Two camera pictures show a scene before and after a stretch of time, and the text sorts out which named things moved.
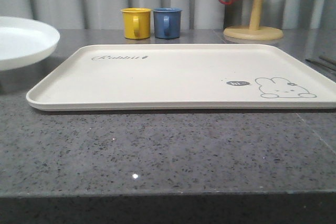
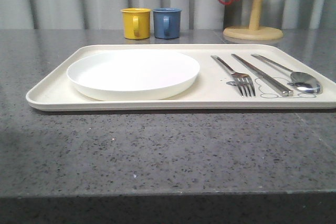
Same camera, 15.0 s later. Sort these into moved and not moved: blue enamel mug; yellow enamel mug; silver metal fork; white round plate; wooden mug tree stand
Moved: white round plate; silver metal fork
Not moved: yellow enamel mug; blue enamel mug; wooden mug tree stand
